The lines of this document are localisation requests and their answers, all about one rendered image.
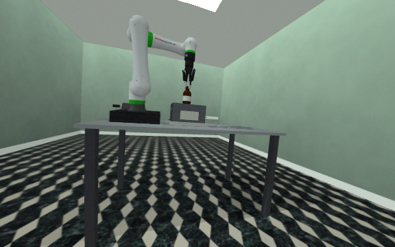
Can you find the brown glass bottle with white label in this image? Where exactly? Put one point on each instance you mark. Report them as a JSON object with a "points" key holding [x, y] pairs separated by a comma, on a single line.
{"points": [[186, 96]]}

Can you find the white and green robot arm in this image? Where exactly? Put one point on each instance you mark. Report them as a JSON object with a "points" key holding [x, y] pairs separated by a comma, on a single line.
{"points": [[141, 39]]}

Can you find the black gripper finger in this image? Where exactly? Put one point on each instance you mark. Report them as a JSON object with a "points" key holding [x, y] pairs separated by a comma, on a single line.
{"points": [[185, 77], [191, 77]]}

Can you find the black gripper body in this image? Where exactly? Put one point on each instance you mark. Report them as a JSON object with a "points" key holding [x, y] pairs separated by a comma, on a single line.
{"points": [[189, 64]]}

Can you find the grey divided crate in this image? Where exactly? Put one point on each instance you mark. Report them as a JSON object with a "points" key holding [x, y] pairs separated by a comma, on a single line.
{"points": [[188, 113]]}

